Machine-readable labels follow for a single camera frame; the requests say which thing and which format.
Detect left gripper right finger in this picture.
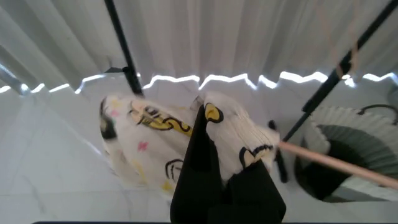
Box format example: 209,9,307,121
223,159,287,223

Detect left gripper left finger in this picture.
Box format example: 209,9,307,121
170,104,225,223

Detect cream printed garment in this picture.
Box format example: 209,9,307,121
98,91,280,194

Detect white laundry basket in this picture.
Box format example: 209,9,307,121
294,104,398,203

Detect black clothes rack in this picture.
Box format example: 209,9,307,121
104,0,398,184

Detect white curtain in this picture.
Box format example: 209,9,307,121
0,0,398,94

